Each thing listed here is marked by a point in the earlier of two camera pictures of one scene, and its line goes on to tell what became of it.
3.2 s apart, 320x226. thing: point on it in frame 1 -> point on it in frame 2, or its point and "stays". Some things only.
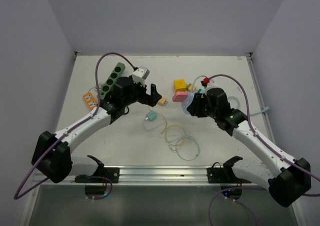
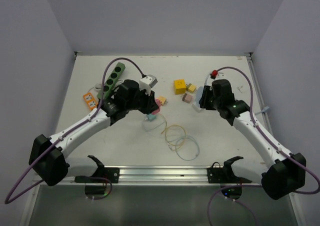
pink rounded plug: [179, 96] -> [159, 103]
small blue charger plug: [152, 115] stays
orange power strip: [90, 101] stays
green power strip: [120, 68] stays
